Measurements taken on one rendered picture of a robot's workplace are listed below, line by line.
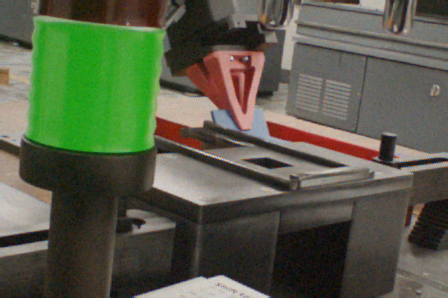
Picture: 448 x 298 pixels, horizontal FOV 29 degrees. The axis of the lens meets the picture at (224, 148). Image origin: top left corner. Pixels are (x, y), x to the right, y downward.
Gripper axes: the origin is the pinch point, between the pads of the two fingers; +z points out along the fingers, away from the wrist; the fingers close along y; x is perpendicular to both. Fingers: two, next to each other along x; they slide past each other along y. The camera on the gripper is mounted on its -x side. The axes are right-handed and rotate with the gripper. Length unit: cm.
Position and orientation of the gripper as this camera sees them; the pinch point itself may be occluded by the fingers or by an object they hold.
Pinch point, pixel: (241, 123)
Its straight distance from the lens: 83.2
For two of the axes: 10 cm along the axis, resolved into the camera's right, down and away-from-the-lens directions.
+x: 7.0, -0.7, 7.1
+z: 2.6, 9.5, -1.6
